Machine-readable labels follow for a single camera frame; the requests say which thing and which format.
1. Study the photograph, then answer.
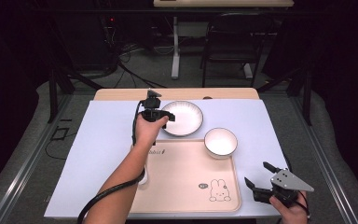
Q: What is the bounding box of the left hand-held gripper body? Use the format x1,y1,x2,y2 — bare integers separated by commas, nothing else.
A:
140,89,169,123

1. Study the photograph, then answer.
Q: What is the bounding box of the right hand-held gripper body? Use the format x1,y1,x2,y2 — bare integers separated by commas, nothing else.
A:
252,168,315,208

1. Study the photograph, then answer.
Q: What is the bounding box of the white plate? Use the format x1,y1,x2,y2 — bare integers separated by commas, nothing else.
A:
160,100,204,137

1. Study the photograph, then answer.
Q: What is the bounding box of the white bowl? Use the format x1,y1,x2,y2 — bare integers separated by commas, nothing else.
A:
203,127,239,160

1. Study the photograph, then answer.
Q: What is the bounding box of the pink rabbit print tray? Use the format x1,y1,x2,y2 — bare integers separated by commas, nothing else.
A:
130,138,242,214

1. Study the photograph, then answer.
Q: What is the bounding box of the person's left hand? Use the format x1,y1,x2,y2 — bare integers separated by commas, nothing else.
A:
134,113,171,151

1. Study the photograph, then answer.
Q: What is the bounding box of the person's right hand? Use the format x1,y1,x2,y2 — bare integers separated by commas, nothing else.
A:
268,190,310,224

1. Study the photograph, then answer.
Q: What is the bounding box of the light blue table mat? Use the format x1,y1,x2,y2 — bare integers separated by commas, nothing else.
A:
44,98,288,218

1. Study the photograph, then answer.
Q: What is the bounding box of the white desk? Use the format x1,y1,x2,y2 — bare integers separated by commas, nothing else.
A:
153,0,295,80

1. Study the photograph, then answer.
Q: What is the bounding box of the black metal stand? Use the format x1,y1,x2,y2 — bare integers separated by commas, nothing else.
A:
256,66,313,127
47,66,104,124

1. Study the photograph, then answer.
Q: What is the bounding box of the black equipment with red light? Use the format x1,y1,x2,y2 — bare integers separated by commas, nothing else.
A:
98,14,120,74

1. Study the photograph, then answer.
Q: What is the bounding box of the black chair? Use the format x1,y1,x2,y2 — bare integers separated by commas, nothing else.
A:
200,12,276,88

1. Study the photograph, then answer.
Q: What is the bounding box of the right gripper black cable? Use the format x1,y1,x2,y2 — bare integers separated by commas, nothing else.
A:
296,189,311,218

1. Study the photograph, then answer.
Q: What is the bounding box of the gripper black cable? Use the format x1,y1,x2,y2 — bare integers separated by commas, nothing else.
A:
296,189,311,218
76,100,147,224

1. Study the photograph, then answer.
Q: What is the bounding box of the bundle of floor cables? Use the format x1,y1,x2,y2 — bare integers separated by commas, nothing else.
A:
115,42,169,90

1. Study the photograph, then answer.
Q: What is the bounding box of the aluminium floor rail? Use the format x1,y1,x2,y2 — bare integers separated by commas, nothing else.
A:
0,94,73,224
289,96,358,224

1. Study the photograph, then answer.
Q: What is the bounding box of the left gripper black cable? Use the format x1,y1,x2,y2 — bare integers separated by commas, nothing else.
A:
76,100,147,224

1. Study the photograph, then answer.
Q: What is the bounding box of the black floor cable with box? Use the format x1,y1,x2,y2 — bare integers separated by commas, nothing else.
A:
45,118,79,161

